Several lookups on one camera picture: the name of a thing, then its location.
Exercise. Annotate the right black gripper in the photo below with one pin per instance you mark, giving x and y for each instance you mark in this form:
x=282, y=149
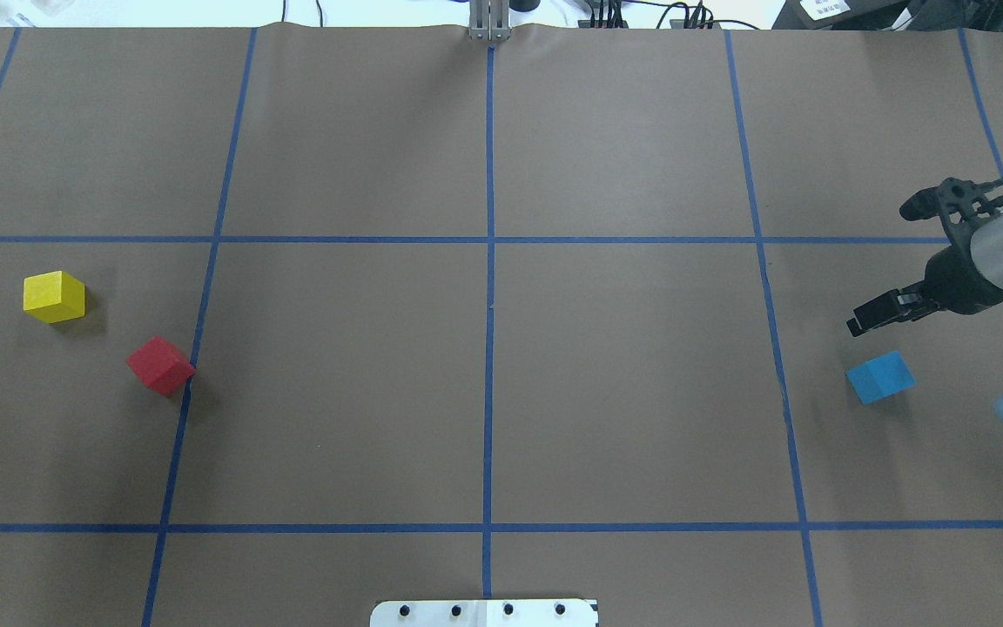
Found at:
x=954, y=280

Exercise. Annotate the blue foam block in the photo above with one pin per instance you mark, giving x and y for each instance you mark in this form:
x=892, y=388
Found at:
x=885, y=376

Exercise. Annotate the red foam block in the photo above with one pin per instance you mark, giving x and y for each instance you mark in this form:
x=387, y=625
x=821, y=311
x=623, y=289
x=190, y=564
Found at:
x=160, y=366

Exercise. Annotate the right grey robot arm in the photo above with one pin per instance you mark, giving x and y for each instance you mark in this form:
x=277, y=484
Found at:
x=984, y=255

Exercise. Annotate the brown paper table cover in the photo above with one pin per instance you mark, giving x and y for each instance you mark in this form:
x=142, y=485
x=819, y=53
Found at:
x=560, y=318

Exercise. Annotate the yellow foam block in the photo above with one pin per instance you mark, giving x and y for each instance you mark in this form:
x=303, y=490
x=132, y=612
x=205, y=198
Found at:
x=54, y=297

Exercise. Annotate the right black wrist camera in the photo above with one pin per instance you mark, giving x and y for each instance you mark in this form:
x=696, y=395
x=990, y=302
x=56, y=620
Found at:
x=962, y=207

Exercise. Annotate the aluminium frame post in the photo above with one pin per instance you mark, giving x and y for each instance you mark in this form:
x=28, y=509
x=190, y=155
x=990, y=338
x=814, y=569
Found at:
x=488, y=21

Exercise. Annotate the white pedestal base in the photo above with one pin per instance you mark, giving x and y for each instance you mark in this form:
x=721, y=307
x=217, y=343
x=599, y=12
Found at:
x=487, y=612

